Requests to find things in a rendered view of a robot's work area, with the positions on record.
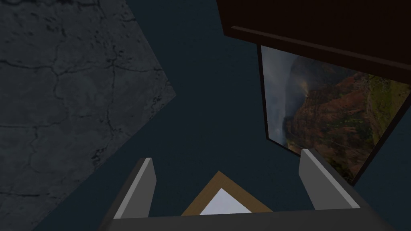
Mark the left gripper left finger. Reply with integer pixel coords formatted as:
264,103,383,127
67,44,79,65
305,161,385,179
107,157,157,220

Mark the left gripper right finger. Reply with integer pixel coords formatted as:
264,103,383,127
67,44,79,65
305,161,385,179
298,148,370,211

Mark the dark-framed landscape picture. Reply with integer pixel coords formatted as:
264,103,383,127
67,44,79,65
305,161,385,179
256,44,411,186

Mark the tan-framed white picture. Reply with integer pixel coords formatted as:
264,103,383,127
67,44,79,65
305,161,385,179
181,170,273,217

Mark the dark brown cupboard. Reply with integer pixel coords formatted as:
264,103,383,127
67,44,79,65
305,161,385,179
216,0,411,85

